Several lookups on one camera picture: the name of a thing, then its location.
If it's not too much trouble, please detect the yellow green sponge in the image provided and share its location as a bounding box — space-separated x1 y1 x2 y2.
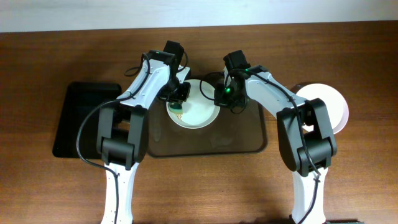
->
168 103 183 114

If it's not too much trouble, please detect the white plate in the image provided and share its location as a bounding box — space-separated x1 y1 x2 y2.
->
166 79 220 129
296 83 349 134

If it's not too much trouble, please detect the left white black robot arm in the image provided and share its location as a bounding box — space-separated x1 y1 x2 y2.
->
96 47 190 223

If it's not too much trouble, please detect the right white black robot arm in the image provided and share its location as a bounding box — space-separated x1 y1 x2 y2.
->
214 65 337 223

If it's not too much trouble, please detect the brown translucent tray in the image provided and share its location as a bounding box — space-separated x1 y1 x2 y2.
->
147 81 267 158

